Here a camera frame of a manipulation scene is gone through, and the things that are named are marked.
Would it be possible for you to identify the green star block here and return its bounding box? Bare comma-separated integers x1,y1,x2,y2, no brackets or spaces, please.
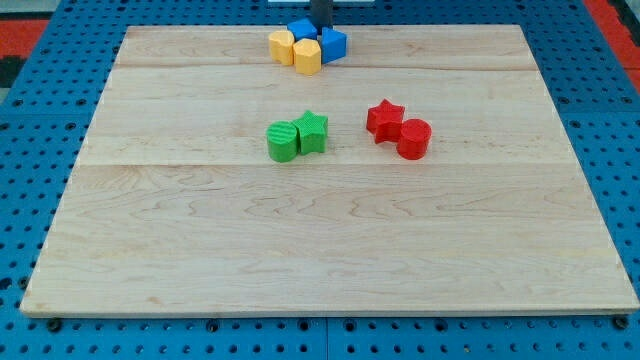
293,110,328,155

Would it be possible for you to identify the red star block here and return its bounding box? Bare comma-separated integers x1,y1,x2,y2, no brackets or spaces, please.
366,99,405,143

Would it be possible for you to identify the green cylinder block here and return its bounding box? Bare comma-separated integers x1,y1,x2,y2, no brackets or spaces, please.
266,121,298,162

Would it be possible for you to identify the red cylinder block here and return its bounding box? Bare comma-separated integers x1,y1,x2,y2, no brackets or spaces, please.
396,118,432,160

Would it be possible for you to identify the yellow hexagon block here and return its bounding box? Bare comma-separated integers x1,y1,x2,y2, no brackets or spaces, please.
293,38,322,76

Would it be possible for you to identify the blue triangle block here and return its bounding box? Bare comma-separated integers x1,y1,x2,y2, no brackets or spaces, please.
320,27,347,64

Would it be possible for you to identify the yellow heart block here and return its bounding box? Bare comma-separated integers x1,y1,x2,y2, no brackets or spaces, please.
268,30,295,66

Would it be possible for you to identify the wooden board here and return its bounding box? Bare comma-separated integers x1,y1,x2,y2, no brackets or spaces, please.
21,25,639,318

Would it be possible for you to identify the blue cube block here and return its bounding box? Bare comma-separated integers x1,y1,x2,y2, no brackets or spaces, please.
287,18,318,42

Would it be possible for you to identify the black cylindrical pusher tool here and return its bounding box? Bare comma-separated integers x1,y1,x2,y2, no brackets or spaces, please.
310,0,333,30

